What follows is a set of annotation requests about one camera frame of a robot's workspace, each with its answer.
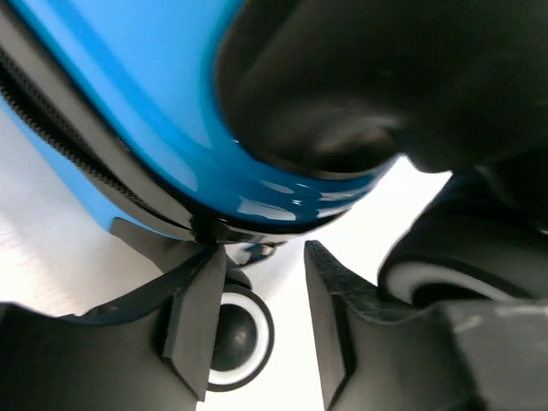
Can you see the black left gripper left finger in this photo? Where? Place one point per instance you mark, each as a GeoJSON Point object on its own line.
{"type": "Point", "coordinates": [148, 350]}

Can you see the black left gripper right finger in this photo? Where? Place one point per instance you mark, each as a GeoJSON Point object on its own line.
{"type": "Point", "coordinates": [378, 354]}

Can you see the blue hard-shell suitcase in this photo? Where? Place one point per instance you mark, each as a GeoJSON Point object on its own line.
{"type": "Point", "coordinates": [192, 124]}

